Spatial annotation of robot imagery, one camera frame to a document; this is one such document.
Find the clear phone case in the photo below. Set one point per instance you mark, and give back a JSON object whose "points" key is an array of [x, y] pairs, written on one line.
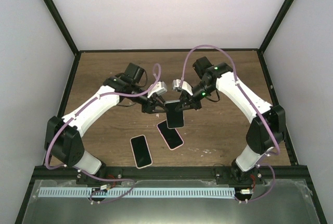
{"points": [[174, 116]]}

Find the phone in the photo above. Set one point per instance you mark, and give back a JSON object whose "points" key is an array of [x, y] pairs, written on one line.
{"points": [[171, 137], [141, 152]]}

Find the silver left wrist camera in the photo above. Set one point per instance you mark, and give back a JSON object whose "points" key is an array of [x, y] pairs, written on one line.
{"points": [[159, 89]]}

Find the phone in light pink case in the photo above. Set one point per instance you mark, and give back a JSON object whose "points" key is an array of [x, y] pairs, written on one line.
{"points": [[141, 152]]}

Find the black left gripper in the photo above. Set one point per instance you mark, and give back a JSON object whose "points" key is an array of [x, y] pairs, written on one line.
{"points": [[148, 107]]}

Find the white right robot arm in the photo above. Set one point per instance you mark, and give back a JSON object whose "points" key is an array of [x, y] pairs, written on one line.
{"points": [[267, 122]]}

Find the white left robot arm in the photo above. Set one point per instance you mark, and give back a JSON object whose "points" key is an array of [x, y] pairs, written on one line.
{"points": [[63, 141]]}

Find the light blue slotted cable duct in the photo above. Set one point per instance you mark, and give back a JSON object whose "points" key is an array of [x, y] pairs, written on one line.
{"points": [[139, 192]]}

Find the black aluminium frame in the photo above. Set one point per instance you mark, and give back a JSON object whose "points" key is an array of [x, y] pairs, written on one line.
{"points": [[40, 171]]}

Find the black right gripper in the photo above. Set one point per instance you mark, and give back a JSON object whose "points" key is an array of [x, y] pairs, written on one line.
{"points": [[184, 98]]}

